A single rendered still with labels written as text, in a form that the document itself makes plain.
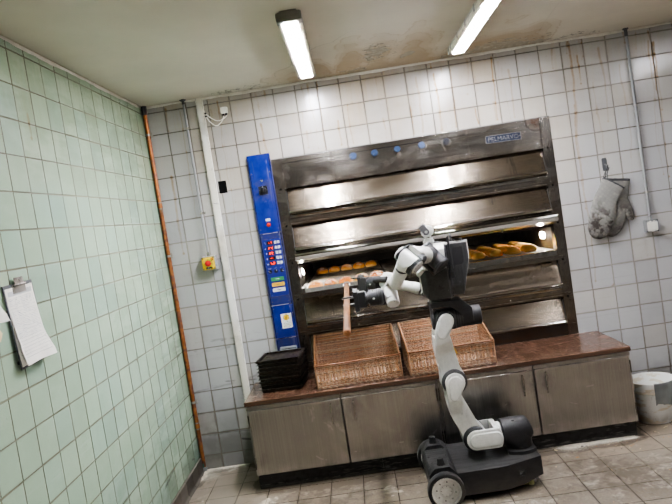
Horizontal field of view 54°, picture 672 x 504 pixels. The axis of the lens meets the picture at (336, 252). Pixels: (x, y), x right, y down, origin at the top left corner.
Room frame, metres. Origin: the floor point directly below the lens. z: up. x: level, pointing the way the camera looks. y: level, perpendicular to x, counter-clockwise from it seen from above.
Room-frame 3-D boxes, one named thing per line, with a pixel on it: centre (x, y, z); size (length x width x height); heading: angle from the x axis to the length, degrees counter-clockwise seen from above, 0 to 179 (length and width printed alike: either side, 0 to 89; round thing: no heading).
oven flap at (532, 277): (4.62, -0.62, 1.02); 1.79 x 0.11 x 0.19; 88
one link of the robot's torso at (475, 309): (3.75, -0.62, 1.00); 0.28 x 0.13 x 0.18; 89
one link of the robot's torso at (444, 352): (3.75, -0.55, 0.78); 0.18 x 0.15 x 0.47; 179
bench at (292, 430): (4.34, -0.50, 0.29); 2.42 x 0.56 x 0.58; 88
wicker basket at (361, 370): (4.37, -0.03, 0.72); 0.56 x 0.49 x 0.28; 90
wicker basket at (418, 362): (4.35, -0.62, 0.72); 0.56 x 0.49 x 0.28; 90
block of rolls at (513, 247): (5.04, -1.21, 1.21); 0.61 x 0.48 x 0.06; 178
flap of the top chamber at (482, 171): (4.62, -0.62, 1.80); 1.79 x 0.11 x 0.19; 88
